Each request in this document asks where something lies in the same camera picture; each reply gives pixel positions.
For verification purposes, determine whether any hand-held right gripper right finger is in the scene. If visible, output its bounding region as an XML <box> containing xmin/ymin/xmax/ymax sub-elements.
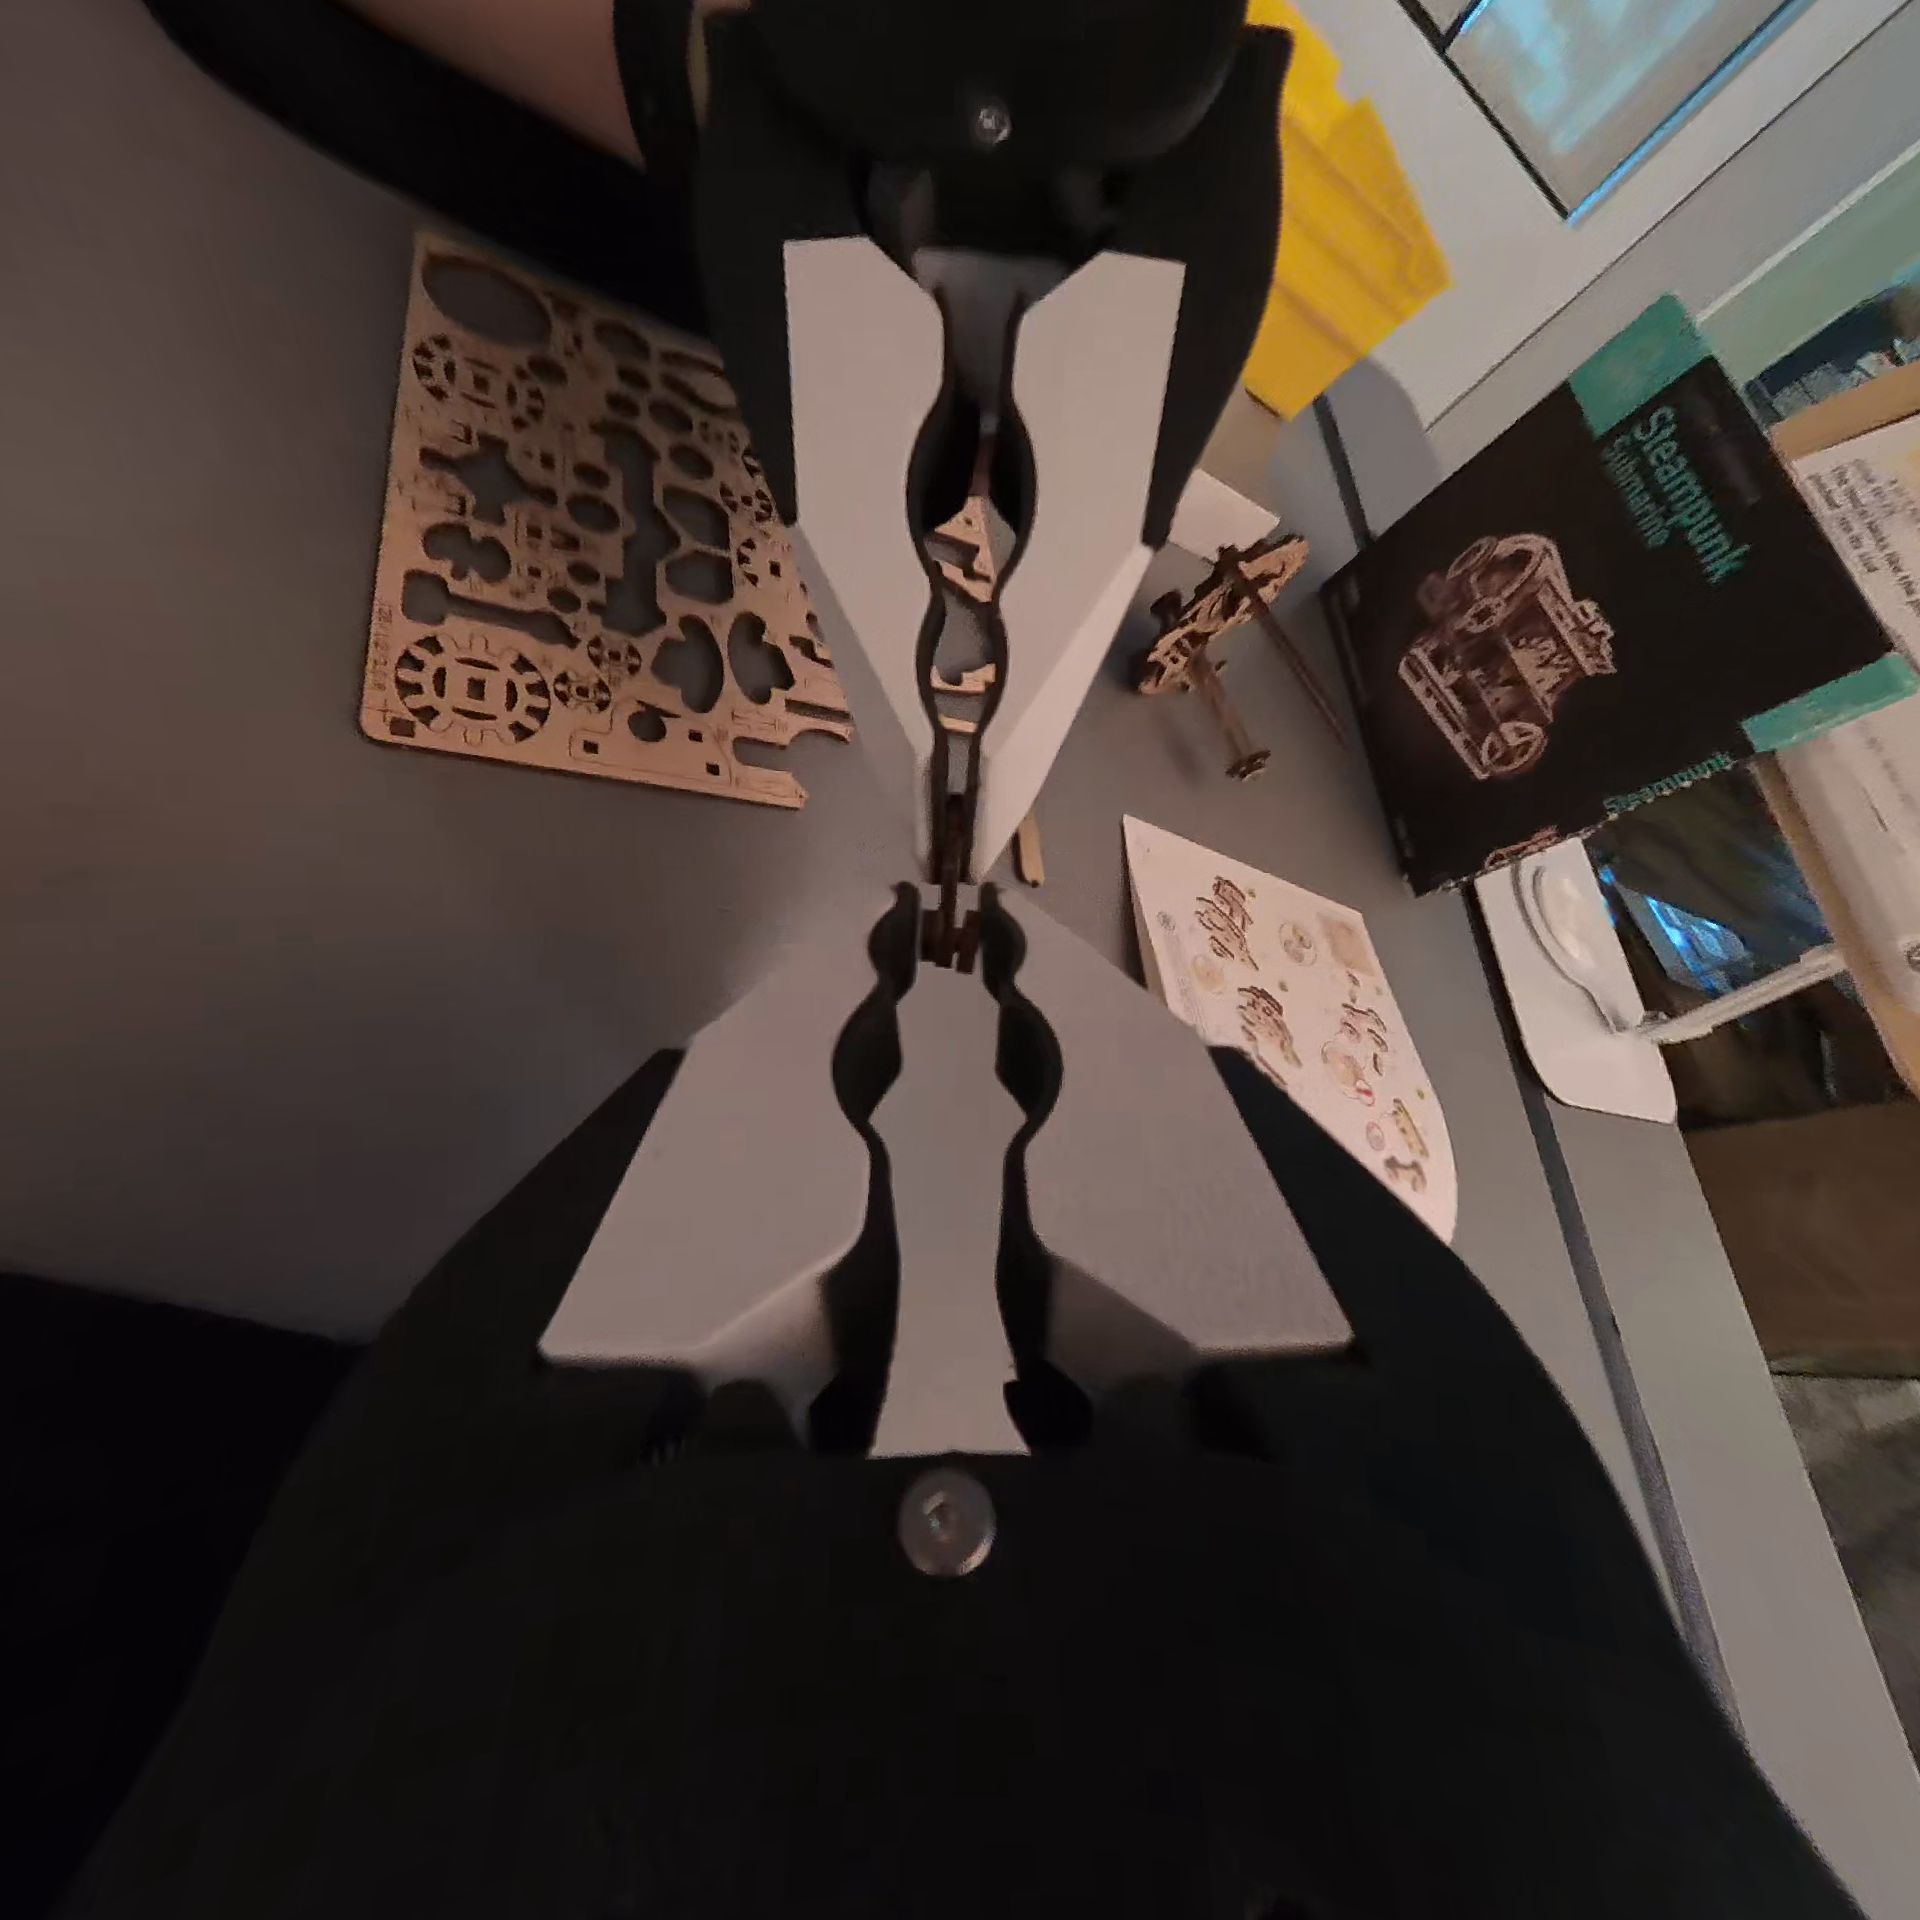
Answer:
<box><xmin>979</xmin><ymin>883</ymin><xmax>1365</xmax><ymax>1456</ymax></box>

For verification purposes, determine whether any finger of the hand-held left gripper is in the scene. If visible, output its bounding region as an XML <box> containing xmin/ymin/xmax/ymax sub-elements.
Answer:
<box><xmin>785</xmin><ymin>238</ymin><xmax>955</xmax><ymax>875</ymax></box>
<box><xmin>965</xmin><ymin>246</ymin><xmax>1192</xmax><ymax>890</ymax></box>

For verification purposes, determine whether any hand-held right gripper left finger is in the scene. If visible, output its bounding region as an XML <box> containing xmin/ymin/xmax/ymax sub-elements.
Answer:
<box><xmin>538</xmin><ymin>883</ymin><xmax>924</xmax><ymax>1456</ymax></box>

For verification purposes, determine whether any person's left forearm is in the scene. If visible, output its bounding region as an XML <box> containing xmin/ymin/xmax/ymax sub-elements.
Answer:
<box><xmin>140</xmin><ymin>0</ymin><xmax>716</xmax><ymax>327</ymax></box>

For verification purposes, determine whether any partly assembled wooden model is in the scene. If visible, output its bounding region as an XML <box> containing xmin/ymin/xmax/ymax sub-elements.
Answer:
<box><xmin>1132</xmin><ymin>530</ymin><xmax>1356</xmax><ymax>785</ymax></box>

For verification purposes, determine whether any laser-cut wooden parts sheet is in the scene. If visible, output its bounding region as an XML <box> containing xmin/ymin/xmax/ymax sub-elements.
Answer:
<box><xmin>357</xmin><ymin>230</ymin><xmax>1057</xmax><ymax>890</ymax></box>

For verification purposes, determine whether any black model kit box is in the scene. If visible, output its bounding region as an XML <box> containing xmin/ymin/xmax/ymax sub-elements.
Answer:
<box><xmin>1317</xmin><ymin>295</ymin><xmax>1904</xmax><ymax>898</ymax></box>

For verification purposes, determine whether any white cardboard box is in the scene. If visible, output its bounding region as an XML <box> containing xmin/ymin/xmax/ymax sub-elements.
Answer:
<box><xmin>1162</xmin><ymin>382</ymin><xmax>1286</xmax><ymax>560</ymax></box>

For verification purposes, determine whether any illustrated instruction booklet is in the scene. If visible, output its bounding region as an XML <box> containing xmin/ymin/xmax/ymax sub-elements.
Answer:
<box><xmin>1123</xmin><ymin>815</ymin><xmax>1465</xmax><ymax>1248</ymax></box>

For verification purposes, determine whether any yellow plastic bin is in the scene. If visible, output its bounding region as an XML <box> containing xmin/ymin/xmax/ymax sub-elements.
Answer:
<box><xmin>1241</xmin><ymin>0</ymin><xmax>1454</xmax><ymax>426</ymax></box>

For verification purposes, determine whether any white lamp base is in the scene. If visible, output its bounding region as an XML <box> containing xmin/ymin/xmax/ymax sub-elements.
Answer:
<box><xmin>1472</xmin><ymin>834</ymin><xmax>1849</xmax><ymax>1128</ymax></box>

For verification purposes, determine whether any white framed window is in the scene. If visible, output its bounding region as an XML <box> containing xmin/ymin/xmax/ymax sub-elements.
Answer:
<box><xmin>1402</xmin><ymin>0</ymin><xmax>1827</xmax><ymax>226</ymax></box>

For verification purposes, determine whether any printed paper sheet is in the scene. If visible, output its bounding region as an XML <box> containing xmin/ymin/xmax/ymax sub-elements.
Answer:
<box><xmin>1784</xmin><ymin>423</ymin><xmax>1920</xmax><ymax>650</ymax></box>

